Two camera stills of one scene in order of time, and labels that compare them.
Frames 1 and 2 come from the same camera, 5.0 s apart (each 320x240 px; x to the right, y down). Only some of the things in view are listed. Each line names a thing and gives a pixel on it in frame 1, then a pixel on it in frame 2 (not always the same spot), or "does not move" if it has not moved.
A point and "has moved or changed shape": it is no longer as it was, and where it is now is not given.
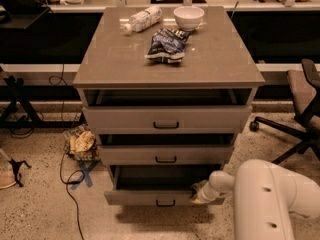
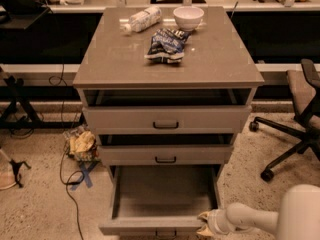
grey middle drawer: x=167 y=155 does not move
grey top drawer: x=167 y=119 does not move
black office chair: x=305 y=89 does not move
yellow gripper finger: x=199 y=184 to x=204 y=216
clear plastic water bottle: x=143 y=20 does not move
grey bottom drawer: x=158 y=184 has moved or changed shape
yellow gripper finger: x=197 y=201 to x=205 y=231
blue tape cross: x=85 y=176 does not move
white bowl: x=188 y=18 does not move
